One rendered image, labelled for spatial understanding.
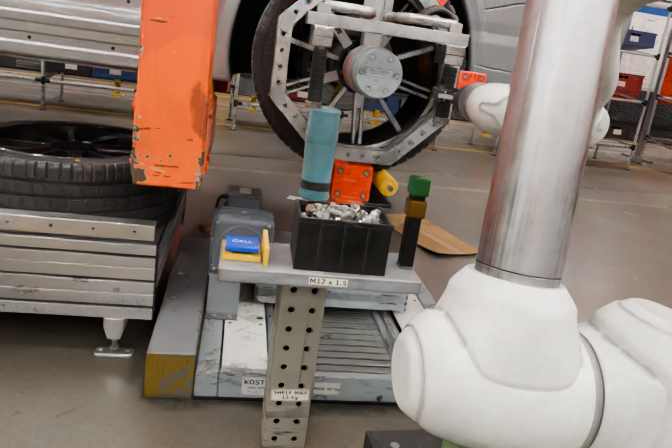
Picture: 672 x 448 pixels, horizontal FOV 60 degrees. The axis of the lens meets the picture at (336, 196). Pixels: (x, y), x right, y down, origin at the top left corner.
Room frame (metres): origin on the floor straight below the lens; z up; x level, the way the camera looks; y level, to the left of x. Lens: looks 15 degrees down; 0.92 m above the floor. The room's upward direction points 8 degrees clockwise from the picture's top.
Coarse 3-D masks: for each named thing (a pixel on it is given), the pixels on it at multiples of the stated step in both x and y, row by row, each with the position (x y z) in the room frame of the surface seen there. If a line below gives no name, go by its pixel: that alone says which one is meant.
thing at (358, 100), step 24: (408, 0) 1.82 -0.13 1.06; (312, 48) 1.79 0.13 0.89; (432, 48) 1.86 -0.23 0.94; (336, 72) 1.81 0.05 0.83; (432, 72) 1.90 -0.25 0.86; (288, 96) 1.77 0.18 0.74; (336, 96) 1.81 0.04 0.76; (360, 96) 1.82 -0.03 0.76; (408, 96) 2.07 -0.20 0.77; (360, 120) 1.83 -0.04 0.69; (408, 120) 1.90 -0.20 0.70; (360, 144) 1.83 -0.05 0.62; (384, 144) 1.82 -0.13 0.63
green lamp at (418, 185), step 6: (414, 180) 1.23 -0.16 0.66; (420, 180) 1.23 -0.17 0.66; (426, 180) 1.23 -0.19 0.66; (408, 186) 1.26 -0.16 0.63; (414, 186) 1.23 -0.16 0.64; (420, 186) 1.23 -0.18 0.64; (426, 186) 1.23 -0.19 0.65; (414, 192) 1.23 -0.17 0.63; (420, 192) 1.23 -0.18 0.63; (426, 192) 1.23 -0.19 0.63
